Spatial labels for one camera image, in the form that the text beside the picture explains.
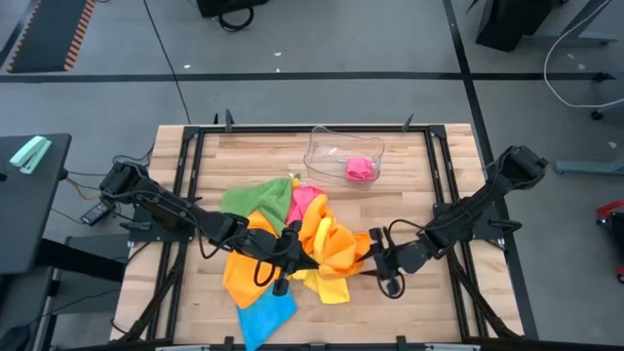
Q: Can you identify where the blue microfiber towel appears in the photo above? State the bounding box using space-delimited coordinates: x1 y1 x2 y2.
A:
236 287 298 351

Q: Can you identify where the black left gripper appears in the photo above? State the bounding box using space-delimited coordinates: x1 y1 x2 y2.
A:
261 220 322 298

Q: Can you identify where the grey metal desk foot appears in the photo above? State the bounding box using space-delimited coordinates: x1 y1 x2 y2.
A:
528 0 620 48
554 158 624 176

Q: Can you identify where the black aluminium table frame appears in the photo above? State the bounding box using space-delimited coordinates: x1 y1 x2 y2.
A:
109 109 527 351

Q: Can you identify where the black coiled cable loop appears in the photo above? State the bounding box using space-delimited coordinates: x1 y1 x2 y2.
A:
217 4 255 33

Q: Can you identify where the red and black cart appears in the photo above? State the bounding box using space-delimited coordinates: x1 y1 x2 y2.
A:
595 198 624 285

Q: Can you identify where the thin black floor cable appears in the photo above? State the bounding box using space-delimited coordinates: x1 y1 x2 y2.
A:
142 0 192 126

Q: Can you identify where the black orange-edged floor mat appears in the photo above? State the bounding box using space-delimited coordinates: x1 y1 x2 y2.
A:
7 0 98 74

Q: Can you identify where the pink microfiber towel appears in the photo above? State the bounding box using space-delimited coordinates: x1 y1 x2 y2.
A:
285 184 327 228
344 156 375 182

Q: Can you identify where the yellow microfiber towel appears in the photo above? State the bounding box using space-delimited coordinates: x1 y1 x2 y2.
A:
291 216 352 306

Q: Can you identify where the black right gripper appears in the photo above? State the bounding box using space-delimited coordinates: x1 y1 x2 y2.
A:
358 225 414 283

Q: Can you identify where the black cabinet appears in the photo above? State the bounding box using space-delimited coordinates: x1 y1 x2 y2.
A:
475 0 569 53

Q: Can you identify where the clear plastic bin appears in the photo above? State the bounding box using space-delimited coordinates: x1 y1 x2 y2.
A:
302 125 386 191

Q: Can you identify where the white floor cable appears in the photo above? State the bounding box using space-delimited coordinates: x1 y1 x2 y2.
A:
542 0 624 109

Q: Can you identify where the green microfiber towel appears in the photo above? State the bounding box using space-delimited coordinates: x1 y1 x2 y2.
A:
220 175 295 235

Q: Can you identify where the mint green stapler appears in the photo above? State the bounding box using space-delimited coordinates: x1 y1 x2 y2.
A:
8 135 53 176

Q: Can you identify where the black side table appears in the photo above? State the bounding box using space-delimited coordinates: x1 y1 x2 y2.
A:
0 133 73 277

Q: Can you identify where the black equipment box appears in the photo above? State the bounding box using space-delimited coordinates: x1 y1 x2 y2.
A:
196 0 270 19

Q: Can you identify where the black desk base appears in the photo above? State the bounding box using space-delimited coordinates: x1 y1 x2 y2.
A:
0 233 129 351

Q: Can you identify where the orange microfiber towel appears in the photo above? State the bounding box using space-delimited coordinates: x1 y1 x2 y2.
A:
296 193 372 280
222 210 293 310

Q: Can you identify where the black power adapter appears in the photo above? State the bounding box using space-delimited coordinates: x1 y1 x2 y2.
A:
80 200 114 227

